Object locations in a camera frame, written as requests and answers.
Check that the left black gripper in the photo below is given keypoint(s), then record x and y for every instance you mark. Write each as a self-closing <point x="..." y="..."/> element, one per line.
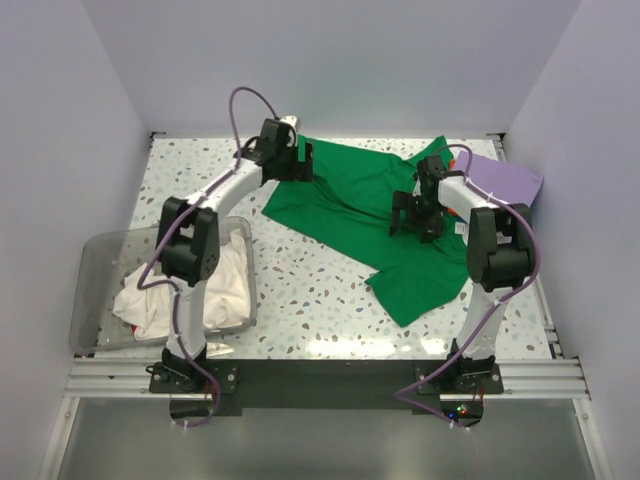
<point x="300" y="171"/>

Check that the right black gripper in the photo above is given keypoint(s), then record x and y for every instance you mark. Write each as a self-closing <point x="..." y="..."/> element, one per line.
<point x="403" y="200"/>

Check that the green t-shirt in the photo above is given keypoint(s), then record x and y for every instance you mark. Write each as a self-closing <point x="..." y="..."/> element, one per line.
<point x="348" y="208"/>

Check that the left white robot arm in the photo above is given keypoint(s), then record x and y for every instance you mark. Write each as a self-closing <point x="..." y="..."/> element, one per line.
<point x="188" y="245"/>

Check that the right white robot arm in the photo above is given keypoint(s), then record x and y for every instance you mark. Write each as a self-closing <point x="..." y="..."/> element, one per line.
<point x="502" y="252"/>

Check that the folded orange t-shirt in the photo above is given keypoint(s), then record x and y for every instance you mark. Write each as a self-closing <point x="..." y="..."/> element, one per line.
<point x="452" y="211"/>

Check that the folded purple t-shirt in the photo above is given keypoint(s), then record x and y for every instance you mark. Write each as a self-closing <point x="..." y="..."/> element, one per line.
<point x="510" y="183"/>

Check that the white t-shirt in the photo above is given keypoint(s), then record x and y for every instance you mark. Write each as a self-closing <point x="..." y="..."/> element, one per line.
<point x="226" y="304"/>

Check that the clear plastic bin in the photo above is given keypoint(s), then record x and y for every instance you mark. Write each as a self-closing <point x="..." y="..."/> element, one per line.
<point x="106" y="261"/>

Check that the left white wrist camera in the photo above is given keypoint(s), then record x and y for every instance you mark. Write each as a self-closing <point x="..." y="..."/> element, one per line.
<point x="291" y="120"/>

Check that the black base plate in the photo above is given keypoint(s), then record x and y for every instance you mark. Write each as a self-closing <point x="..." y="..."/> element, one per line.
<point x="233" y="386"/>

